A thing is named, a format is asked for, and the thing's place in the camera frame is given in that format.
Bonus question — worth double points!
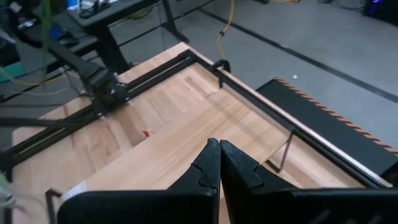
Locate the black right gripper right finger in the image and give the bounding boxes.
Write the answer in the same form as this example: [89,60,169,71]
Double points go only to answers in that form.
[220,139,398,224]

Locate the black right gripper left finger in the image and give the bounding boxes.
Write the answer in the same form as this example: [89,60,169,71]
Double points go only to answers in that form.
[57,138,222,224]

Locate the black mat with striped edge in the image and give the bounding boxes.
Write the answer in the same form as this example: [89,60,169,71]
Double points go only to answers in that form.
[256,77,398,175]

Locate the black clamp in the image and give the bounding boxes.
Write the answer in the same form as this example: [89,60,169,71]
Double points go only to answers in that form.
[207,58,231,88]

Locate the dark grey desk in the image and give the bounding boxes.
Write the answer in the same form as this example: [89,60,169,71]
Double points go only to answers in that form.
[9,0,191,75]

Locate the black computer tower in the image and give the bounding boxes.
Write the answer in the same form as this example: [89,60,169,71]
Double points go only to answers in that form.
[363,0,398,26]

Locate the black metal rig frame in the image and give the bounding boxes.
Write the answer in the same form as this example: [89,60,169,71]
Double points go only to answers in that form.
[0,49,394,189]

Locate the yellow cable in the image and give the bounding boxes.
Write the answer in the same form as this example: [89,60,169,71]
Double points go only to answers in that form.
[216,0,236,60]

